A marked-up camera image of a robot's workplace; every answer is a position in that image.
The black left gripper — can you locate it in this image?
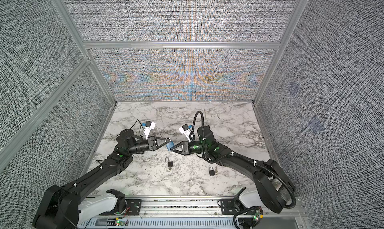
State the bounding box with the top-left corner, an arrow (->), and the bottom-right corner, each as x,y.
128,137 -> 170,156

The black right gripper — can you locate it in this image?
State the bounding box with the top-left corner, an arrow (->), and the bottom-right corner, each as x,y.
170,141 -> 209,157

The blue padlock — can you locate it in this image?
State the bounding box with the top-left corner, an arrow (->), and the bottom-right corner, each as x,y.
166,138 -> 175,151

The black padlock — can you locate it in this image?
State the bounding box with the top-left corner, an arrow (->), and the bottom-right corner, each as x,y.
165,157 -> 174,170
209,167 -> 218,177

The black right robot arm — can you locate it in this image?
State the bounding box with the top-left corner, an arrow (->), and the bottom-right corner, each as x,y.
170,126 -> 297,214

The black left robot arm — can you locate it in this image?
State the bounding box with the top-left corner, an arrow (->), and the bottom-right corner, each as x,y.
33,129 -> 170,229

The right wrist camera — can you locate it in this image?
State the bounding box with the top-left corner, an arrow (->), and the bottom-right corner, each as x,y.
179,124 -> 195,142

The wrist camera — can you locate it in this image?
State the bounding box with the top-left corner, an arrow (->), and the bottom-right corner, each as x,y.
142,121 -> 156,139
179,124 -> 195,142

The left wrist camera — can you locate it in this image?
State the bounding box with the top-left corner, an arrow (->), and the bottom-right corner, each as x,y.
142,121 -> 156,139

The black corrugated cable conduit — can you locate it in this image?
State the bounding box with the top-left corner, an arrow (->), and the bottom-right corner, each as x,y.
192,110 -> 297,209

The aluminium front rail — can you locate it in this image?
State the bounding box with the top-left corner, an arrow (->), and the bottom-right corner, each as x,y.
77,196 -> 311,229

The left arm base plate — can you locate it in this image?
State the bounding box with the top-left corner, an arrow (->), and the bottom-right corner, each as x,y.
100,199 -> 142,217

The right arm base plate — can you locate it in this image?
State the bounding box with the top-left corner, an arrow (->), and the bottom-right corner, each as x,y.
217,198 -> 263,216

